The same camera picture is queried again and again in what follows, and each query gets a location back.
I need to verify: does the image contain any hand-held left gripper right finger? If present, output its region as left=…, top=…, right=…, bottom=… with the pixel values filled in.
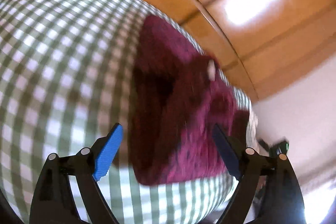
left=212, top=124, right=306, bottom=224

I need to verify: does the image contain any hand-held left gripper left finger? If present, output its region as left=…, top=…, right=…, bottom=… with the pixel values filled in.
left=28, top=123, right=124, bottom=224

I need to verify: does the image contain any dark red knitted sweater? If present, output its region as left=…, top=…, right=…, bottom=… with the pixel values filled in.
left=131, top=15, right=250, bottom=186

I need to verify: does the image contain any green white checked bed sheet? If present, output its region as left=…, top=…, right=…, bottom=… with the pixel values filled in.
left=0, top=0, right=252, bottom=224

